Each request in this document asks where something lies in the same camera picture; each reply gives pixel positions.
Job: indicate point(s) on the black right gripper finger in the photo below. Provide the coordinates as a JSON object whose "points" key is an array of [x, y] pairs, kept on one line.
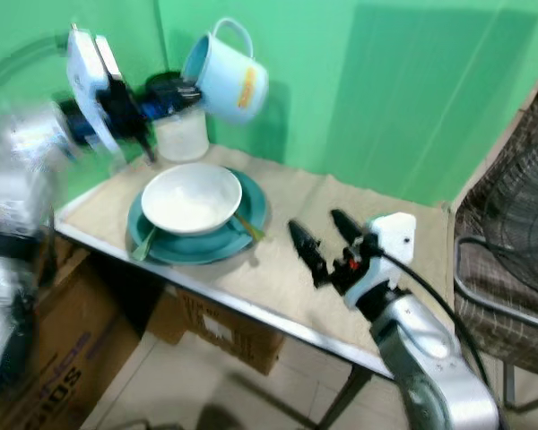
{"points": [[312, 258], [351, 233]]}

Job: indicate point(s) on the light blue enamel mug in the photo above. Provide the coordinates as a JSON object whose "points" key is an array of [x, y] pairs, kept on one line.
{"points": [[229, 76]]}

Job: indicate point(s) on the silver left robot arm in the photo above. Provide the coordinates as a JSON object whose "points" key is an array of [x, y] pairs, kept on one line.
{"points": [[4, 215]]}

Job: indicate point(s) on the white plastic cup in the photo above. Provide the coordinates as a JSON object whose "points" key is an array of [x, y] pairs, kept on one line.
{"points": [[184, 139]]}

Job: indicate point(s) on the beige table cloth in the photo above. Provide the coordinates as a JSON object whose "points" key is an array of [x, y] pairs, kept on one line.
{"points": [[269, 287]]}

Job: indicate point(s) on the yellow-green utensil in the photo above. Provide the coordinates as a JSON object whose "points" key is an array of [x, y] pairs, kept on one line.
{"points": [[251, 229]]}

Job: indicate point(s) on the small brown cardboard box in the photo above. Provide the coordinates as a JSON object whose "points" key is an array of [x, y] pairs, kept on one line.
{"points": [[242, 336]]}

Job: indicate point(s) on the white bowl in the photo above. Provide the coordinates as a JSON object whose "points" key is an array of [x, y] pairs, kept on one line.
{"points": [[191, 199]]}

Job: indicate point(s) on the teal plate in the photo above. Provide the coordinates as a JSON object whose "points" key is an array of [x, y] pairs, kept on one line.
{"points": [[202, 249]]}

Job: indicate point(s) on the green spoon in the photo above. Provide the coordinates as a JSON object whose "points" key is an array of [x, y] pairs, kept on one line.
{"points": [[143, 246]]}

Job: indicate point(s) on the green backdrop cloth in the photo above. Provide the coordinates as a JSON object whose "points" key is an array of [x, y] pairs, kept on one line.
{"points": [[377, 81]]}

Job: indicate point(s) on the dark wicker chair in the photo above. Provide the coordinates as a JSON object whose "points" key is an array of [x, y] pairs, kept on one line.
{"points": [[511, 215]]}

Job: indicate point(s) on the large printed cardboard box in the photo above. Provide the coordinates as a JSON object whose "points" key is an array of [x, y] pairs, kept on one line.
{"points": [[90, 358]]}

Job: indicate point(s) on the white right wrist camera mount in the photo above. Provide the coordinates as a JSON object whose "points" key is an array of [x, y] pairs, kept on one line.
{"points": [[394, 237]]}

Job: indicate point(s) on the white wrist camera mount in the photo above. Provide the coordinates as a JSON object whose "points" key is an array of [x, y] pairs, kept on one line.
{"points": [[87, 76], [394, 237]]}

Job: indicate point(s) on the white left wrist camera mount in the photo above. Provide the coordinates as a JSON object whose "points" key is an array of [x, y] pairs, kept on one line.
{"points": [[87, 76]]}

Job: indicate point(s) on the metal frame table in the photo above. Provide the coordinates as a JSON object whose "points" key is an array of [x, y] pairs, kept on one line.
{"points": [[242, 309]]}

